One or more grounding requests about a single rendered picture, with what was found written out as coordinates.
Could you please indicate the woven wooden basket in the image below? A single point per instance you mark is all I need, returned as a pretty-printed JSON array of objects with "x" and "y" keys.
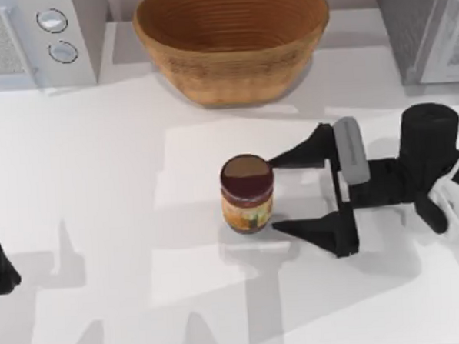
[{"x": 231, "y": 64}]

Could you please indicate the pale cabinet door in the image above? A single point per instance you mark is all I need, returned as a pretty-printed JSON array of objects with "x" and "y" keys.
[{"x": 448, "y": 41}]

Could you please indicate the round microwave knob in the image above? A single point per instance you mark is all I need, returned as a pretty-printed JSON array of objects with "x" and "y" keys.
[
  {"x": 63, "y": 52},
  {"x": 51, "y": 20}
]

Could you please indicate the pale microwave oven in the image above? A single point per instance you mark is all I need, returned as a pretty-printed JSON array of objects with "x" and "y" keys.
[{"x": 88, "y": 40}]

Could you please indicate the brown-lidded jar with orange label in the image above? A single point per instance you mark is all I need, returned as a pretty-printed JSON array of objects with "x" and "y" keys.
[{"x": 247, "y": 202}]

